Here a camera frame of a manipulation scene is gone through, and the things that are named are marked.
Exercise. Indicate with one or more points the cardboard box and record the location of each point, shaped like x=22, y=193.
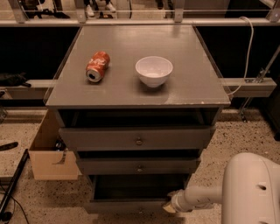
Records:
x=48, y=162

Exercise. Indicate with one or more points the grey top drawer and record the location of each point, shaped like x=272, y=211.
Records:
x=136, y=139

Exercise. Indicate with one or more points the crushed orange soda can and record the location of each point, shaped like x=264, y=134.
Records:
x=97, y=66

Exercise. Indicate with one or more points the metal railing beam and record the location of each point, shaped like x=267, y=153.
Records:
x=94, y=22

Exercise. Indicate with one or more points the white bowl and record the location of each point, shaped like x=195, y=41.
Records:
x=153, y=71

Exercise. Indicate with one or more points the grey drawer cabinet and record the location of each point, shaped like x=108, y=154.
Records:
x=191, y=97

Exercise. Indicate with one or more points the black pole on floor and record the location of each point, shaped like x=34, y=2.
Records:
x=12, y=185

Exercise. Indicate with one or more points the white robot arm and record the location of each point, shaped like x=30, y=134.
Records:
x=249, y=194

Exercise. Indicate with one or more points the grey bottom drawer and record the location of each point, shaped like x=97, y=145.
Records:
x=142, y=193

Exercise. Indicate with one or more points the black bag on ledge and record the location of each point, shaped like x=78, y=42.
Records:
x=13, y=80

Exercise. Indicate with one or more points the grey middle drawer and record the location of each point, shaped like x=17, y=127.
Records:
x=137, y=165

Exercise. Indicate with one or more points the grey drawer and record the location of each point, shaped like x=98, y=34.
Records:
x=137, y=165
x=142, y=193
x=136, y=139

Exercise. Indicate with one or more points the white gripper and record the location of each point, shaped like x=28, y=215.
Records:
x=177, y=201

